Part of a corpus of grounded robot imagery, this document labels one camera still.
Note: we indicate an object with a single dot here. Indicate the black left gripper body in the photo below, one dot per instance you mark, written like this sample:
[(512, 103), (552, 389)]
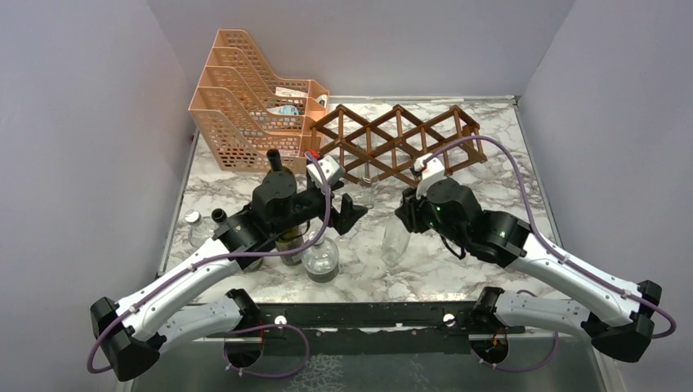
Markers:
[(310, 205)]

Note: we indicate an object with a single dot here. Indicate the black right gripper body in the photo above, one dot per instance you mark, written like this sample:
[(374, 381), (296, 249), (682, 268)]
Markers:
[(421, 216)]

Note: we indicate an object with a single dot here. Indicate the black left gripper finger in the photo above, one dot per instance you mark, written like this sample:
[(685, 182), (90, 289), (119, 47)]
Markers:
[(336, 186), (344, 219)]

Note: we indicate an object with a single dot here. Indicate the clear glass bottle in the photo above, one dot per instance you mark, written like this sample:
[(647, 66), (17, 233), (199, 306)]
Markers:
[(395, 241), (368, 184)]

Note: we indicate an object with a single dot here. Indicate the dark green wine bottle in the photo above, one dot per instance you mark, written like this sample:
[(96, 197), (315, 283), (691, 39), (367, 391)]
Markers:
[(290, 241)]

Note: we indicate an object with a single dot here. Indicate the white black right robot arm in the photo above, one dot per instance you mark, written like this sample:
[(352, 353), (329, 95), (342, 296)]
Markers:
[(614, 314)]

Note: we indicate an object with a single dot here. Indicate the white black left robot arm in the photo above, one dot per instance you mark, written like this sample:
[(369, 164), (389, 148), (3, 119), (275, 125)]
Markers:
[(133, 332)]

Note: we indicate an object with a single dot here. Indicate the green wine bottle white label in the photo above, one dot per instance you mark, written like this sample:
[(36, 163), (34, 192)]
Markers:
[(276, 165)]

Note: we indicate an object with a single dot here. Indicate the brown wooden wine rack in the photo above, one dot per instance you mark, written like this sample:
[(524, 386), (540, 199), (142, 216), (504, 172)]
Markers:
[(386, 146)]

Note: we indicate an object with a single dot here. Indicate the green wine bottle silver neck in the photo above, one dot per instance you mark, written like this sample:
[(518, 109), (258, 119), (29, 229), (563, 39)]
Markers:
[(241, 231)]

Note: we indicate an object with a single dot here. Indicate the clear bottle silver cap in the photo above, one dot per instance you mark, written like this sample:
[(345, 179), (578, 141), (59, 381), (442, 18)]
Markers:
[(200, 227)]

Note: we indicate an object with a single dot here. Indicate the clear round jug dark liquid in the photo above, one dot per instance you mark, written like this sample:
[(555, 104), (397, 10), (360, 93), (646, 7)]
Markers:
[(321, 260)]

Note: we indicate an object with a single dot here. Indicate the blue round item in organizer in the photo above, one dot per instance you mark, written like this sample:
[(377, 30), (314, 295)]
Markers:
[(284, 110)]

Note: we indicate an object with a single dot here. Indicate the white box in organizer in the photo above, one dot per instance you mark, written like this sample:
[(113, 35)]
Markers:
[(288, 92)]

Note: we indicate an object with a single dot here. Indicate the peach plastic file organizer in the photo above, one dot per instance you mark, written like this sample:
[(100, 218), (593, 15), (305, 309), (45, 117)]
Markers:
[(229, 104)]

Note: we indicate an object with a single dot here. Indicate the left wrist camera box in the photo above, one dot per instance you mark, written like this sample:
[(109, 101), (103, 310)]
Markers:
[(323, 170)]

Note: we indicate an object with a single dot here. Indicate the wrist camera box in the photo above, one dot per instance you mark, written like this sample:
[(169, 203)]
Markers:
[(323, 170), (427, 169)]

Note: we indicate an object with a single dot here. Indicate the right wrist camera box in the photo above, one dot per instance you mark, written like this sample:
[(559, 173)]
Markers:
[(427, 169)]

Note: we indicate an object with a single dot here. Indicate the black mounting rail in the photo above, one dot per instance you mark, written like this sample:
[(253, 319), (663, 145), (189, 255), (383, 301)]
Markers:
[(292, 329)]

